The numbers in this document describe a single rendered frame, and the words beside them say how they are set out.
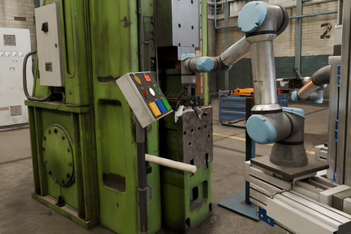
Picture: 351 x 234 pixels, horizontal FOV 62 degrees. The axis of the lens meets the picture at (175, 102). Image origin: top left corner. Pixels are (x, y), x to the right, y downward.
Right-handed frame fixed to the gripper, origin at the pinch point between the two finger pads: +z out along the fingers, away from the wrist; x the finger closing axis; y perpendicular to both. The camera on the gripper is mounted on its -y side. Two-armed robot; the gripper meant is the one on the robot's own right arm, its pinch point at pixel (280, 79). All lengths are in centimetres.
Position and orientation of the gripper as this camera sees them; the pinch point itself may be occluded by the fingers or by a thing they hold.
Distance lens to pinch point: 254.2
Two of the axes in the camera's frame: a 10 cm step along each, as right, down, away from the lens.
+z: -6.7, -0.7, 7.4
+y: 0.2, 9.9, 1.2
